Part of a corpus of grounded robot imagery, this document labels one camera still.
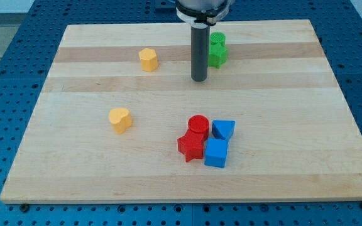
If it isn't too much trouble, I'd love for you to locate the wooden board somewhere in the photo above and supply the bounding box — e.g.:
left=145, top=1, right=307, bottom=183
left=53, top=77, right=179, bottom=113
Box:
left=0, top=19, right=362, bottom=204

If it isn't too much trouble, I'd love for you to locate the yellow heart block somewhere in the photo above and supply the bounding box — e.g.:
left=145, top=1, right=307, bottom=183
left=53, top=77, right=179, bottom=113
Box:
left=109, top=108, right=133, bottom=134

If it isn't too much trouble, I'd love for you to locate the green cylinder block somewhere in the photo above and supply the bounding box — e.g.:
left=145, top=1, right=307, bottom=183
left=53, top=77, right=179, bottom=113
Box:
left=209, top=32, right=226, bottom=46

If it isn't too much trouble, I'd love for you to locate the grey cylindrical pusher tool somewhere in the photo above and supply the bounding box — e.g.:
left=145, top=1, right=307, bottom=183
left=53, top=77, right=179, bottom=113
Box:
left=191, top=26, right=210, bottom=82

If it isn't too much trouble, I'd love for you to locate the blue cube block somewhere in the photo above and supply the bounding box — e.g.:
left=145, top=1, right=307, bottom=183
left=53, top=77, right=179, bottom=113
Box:
left=204, top=137, right=229, bottom=168

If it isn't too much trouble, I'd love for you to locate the green star block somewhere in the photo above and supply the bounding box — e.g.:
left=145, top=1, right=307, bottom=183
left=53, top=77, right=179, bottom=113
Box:
left=208, top=44, right=228, bottom=68

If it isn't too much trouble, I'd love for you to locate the blue triangle block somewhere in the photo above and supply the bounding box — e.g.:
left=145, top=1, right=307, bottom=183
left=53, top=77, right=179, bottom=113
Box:
left=212, top=120, right=236, bottom=141

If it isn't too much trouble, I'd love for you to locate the red cylinder block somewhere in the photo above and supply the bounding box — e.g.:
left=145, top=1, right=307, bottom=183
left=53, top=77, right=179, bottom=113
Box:
left=188, top=115, right=209, bottom=141

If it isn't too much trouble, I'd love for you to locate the red star block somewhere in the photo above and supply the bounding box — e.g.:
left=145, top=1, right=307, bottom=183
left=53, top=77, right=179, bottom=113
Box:
left=177, top=129, right=205, bottom=162

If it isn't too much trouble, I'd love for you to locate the yellow hexagon block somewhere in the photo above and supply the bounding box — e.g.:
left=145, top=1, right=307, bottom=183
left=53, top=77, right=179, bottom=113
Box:
left=138, top=48, right=158, bottom=72

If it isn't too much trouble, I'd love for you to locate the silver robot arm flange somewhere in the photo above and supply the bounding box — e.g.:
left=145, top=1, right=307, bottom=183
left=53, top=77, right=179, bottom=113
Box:
left=175, top=0, right=235, bottom=29

